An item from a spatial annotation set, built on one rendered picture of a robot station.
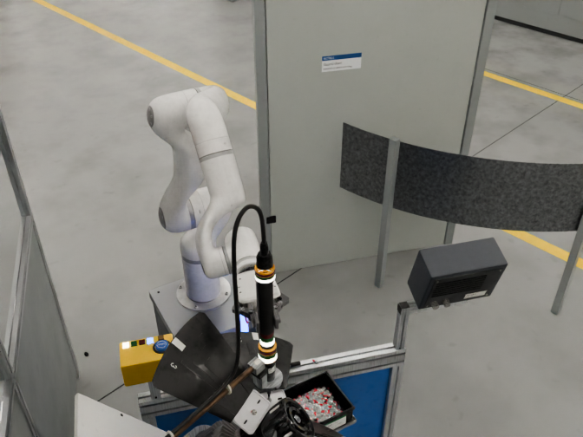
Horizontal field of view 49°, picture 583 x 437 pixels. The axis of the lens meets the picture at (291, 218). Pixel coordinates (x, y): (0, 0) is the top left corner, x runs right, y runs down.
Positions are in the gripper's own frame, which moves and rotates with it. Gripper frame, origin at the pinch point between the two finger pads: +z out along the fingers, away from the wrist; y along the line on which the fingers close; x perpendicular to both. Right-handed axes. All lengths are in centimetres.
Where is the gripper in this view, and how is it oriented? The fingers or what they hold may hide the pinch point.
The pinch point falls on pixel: (265, 320)
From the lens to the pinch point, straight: 148.1
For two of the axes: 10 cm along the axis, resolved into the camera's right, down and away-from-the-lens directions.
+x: 0.0, -8.1, -5.9
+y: -9.7, 1.5, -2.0
